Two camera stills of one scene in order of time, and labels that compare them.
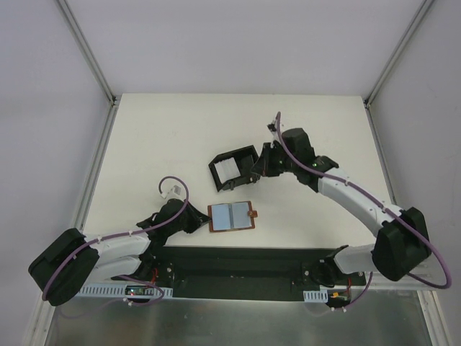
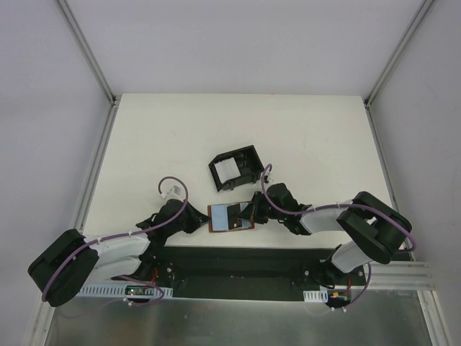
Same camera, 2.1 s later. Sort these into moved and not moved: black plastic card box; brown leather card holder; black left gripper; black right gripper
Moved: black right gripper
Not moved: black left gripper; black plastic card box; brown leather card holder
